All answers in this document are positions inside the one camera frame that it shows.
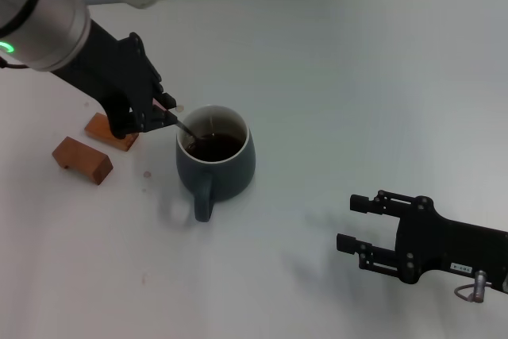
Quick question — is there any orange ridged wooden block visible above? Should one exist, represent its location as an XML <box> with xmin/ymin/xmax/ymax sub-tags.
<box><xmin>83</xmin><ymin>112</ymin><xmax>140</xmax><ymax>152</ymax></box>

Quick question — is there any dark coffee liquid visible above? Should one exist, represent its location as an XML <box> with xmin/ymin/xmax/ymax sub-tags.
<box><xmin>184</xmin><ymin>132</ymin><xmax>245</xmax><ymax>161</ymax></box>

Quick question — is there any dark grey ceramic mug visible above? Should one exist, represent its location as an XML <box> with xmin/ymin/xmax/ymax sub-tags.
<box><xmin>175</xmin><ymin>104</ymin><xmax>257</xmax><ymax>223</ymax></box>

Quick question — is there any right gripper cable with plug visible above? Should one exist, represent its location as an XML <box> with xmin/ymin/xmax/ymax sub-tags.
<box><xmin>454</xmin><ymin>270</ymin><xmax>489</xmax><ymax>303</ymax></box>

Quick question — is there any pink handled metal spoon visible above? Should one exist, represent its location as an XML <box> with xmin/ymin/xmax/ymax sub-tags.
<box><xmin>154</xmin><ymin>101</ymin><xmax>210</xmax><ymax>145</ymax></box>

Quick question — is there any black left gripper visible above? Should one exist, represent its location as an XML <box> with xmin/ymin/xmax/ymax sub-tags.
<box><xmin>49</xmin><ymin>19</ymin><xmax>179</xmax><ymax>140</ymax></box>

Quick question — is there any dark brown wooden block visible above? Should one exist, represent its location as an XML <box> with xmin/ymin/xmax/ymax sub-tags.
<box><xmin>52</xmin><ymin>136</ymin><xmax>114</xmax><ymax>186</ymax></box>

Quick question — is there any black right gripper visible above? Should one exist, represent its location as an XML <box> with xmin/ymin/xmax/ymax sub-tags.
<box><xmin>336</xmin><ymin>191</ymin><xmax>508</xmax><ymax>291</ymax></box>

